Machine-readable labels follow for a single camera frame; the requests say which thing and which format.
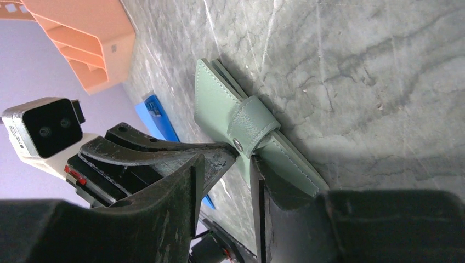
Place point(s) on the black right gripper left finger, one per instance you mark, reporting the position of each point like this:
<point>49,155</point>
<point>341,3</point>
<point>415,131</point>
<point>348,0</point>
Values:
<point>153,225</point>

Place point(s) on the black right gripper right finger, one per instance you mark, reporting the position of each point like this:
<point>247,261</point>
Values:
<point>353,226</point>

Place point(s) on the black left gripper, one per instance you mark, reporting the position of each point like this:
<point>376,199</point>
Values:
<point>62,156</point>

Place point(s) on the blue notebook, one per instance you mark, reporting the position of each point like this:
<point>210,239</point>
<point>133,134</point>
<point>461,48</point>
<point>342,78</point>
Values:
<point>154,117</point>

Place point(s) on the orange plastic file organizer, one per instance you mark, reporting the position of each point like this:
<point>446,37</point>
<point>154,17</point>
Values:
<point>96,38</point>

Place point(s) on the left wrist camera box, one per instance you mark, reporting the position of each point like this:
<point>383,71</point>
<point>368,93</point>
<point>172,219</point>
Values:
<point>44,127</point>

